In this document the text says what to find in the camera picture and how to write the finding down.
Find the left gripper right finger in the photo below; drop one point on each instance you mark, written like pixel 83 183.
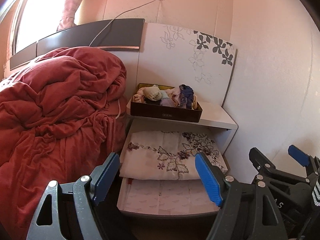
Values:
pixel 226 195

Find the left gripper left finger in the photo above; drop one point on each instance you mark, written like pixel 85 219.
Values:
pixel 89 191

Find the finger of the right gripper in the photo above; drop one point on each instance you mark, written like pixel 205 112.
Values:
pixel 262 164
pixel 302 157

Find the blue patterned garment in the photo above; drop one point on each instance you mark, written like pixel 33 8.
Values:
pixel 186 96

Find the beige soft garment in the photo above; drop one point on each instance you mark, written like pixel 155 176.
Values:
pixel 139 96

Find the lilac sock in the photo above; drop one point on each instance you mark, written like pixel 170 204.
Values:
pixel 167 102

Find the white open drawer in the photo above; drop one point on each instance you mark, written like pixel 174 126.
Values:
pixel 164 197

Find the white nightstand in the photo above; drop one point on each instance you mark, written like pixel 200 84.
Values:
pixel 214 121

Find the white floral embroidered pillow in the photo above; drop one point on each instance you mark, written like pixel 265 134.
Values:
pixel 158 155

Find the red blanket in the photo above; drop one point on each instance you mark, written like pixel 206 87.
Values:
pixel 61 116

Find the dark cardboard box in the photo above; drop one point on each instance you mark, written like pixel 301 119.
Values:
pixel 153 109

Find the white floral headboard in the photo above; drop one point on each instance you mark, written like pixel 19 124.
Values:
pixel 158 54

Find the pink curtain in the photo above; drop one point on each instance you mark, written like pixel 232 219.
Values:
pixel 68 14

